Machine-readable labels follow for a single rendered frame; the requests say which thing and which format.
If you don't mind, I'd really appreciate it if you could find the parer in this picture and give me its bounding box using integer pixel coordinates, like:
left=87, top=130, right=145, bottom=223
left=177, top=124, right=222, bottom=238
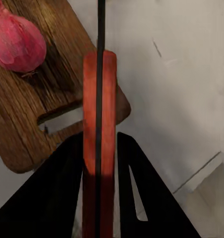
left=82, top=0, right=117, bottom=238

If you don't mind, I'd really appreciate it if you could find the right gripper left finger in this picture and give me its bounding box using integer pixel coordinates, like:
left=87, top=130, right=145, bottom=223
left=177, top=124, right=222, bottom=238
left=0, top=132, right=83, bottom=238

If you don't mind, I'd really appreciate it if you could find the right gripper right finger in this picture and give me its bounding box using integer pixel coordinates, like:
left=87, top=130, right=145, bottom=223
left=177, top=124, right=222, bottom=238
left=117, top=132, right=201, bottom=238

